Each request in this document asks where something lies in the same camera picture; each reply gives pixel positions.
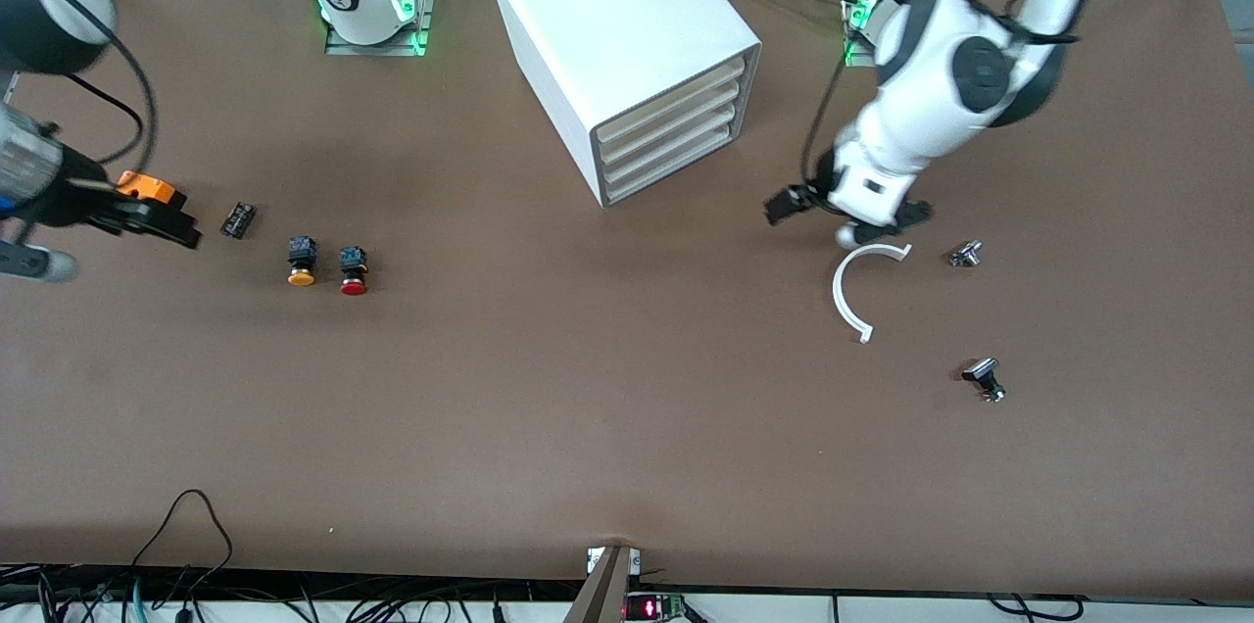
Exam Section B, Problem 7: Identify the red push button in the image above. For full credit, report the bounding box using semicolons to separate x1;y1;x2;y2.
339;246;370;297

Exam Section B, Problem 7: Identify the orange push button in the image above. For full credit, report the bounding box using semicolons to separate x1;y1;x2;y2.
286;236;319;288

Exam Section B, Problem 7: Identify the lower silver metal part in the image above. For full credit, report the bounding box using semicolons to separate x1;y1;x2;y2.
961;358;1007;404

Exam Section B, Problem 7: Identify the device with red display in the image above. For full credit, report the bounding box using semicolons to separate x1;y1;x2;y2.
624;592;687;622

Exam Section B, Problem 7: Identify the orange button enclosure box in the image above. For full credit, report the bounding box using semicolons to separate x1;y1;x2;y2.
116;170;189;213

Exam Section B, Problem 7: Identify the white semicircular bracket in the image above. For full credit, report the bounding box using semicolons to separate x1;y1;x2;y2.
832;243;914;345

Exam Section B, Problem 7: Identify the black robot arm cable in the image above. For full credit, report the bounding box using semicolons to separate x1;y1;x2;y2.
0;0;158;166
798;0;1079;203

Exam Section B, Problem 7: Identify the looped black cable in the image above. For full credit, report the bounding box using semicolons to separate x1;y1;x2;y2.
132;489;234;595

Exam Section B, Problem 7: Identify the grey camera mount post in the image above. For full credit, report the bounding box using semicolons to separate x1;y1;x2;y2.
563;545;633;623

